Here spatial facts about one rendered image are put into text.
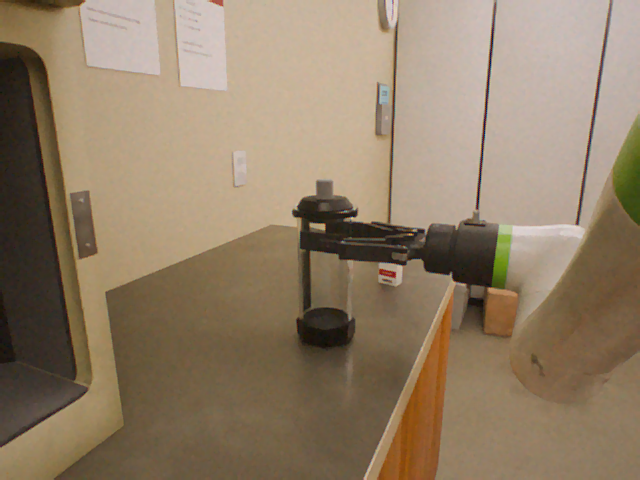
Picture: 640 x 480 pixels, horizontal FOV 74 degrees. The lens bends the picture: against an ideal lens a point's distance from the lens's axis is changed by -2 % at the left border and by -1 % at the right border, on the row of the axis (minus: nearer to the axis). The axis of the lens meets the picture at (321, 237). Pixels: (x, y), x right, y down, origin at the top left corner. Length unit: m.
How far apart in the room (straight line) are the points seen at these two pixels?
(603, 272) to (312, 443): 0.36
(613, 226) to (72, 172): 0.47
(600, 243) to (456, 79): 2.82
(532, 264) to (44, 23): 0.60
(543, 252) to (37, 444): 0.61
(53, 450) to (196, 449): 0.15
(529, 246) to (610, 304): 0.24
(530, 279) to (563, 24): 2.65
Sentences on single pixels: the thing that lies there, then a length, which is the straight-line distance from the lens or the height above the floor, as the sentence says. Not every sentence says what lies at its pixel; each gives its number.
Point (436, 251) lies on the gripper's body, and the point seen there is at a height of 1.13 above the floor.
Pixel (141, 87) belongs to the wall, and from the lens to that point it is 1.17.
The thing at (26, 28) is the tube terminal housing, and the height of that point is 1.38.
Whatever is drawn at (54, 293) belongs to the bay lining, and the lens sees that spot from 0.55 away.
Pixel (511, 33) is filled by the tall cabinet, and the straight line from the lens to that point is 3.15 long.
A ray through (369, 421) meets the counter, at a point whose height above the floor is 0.94.
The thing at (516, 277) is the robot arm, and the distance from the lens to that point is 0.62.
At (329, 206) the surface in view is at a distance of 0.66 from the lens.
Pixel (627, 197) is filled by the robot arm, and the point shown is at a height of 1.26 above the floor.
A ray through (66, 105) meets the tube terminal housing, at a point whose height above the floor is 1.32.
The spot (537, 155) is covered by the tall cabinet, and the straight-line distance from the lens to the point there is 3.11.
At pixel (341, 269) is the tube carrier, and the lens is 0.69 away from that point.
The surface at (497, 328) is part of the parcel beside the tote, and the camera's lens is 3.00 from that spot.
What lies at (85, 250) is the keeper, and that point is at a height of 1.17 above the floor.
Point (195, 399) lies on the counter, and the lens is 0.64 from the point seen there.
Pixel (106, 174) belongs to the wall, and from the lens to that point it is 1.09.
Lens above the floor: 1.30
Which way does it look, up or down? 15 degrees down
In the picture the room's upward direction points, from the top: straight up
